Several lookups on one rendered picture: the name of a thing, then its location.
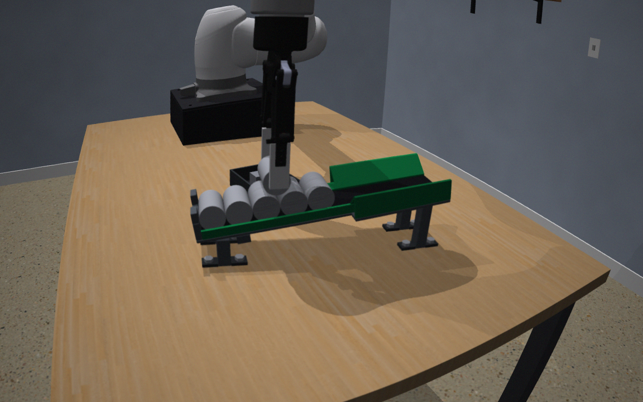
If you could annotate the grey cylinder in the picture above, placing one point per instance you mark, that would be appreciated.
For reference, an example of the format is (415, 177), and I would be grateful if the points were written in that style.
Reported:
(237, 205)
(211, 209)
(293, 200)
(264, 205)
(317, 191)
(263, 171)

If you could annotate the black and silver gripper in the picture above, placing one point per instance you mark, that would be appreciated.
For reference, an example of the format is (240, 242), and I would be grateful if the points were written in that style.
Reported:
(280, 36)

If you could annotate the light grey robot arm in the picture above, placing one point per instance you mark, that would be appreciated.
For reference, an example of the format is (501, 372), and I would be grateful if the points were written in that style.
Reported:
(224, 46)

